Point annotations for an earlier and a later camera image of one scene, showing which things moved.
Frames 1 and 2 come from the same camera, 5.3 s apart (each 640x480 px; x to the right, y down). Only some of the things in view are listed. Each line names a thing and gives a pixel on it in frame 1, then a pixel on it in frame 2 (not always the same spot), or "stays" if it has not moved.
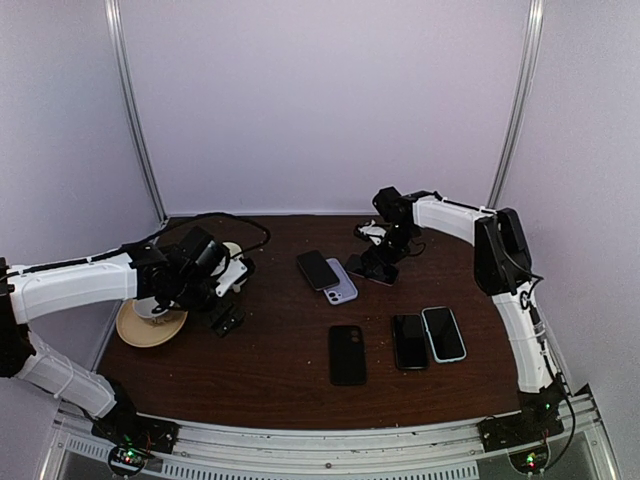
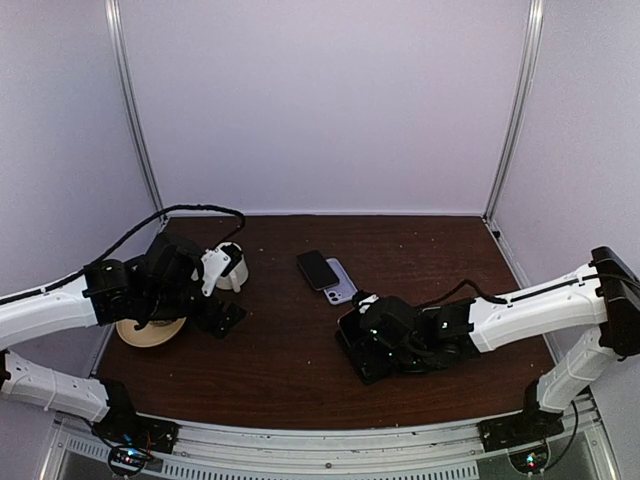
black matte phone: [347, 356] → [353, 328]
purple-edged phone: [317, 271] stays
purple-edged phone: [361, 265] → [352, 328]
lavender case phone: [345, 290] stays
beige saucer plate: [147, 332] stays
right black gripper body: [398, 248] → [379, 364]
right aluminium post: [522, 102] stays
